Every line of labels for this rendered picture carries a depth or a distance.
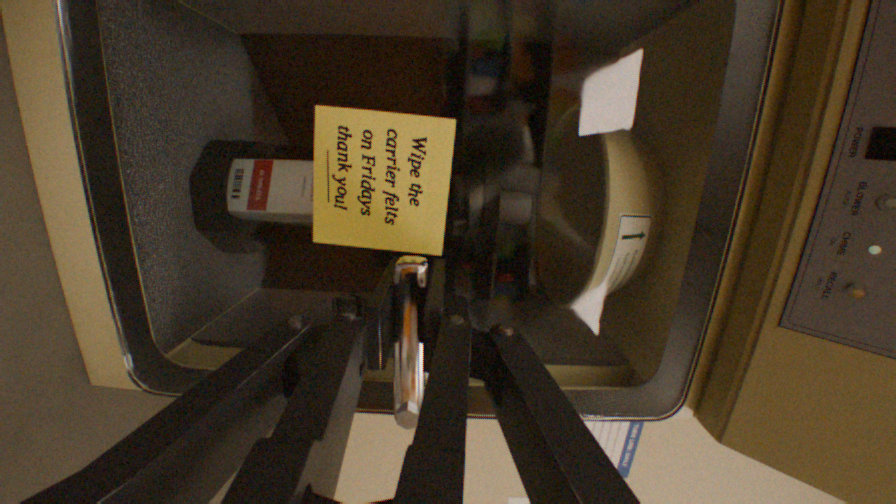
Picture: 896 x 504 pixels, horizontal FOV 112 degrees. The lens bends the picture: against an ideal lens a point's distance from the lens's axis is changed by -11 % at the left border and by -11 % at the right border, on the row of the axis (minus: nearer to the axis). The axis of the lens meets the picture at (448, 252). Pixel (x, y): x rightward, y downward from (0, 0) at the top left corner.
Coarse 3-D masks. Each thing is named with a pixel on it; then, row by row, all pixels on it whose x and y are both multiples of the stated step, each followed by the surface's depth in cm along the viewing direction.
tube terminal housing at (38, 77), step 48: (0, 0) 17; (48, 0) 17; (48, 48) 18; (48, 96) 19; (768, 96) 19; (48, 144) 20; (768, 144) 19; (48, 192) 20; (96, 288) 22; (720, 288) 22; (96, 336) 23; (720, 336) 23; (96, 384) 25
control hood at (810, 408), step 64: (832, 0) 16; (832, 64) 16; (832, 128) 16; (768, 192) 19; (768, 256) 19; (768, 320) 19; (768, 384) 20; (832, 384) 18; (768, 448) 20; (832, 448) 18
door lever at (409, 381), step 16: (416, 256) 16; (400, 272) 15; (416, 272) 15; (400, 288) 15; (416, 288) 15; (400, 304) 16; (416, 304) 16; (400, 320) 16; (416, 320) 16; (400, 336) 16; (416, 336) 16; (400, 352) 16; (416, 352) 16; (400, 368) 17; (416, 368) 17; (400, 384) 17; (416, 384) 17; (400, 400) 17; (416, 400) 17; (400, 416) 17; (416, 416) 17
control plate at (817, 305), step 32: (864, 32) 15; (864, 64) 15; (864, 96) 15; (864, 128) 15; (832, 160) 16; (864, 160) 15; (832, 192) 17; (864, 192) 16; (832, 224) 17; (864, 224) 16; (832, 256) 17; (864, 256) 16; (800, 288) 18; (832, 288) 17; (800, 320) 18; (832, 320) 17; (864, 320) 16
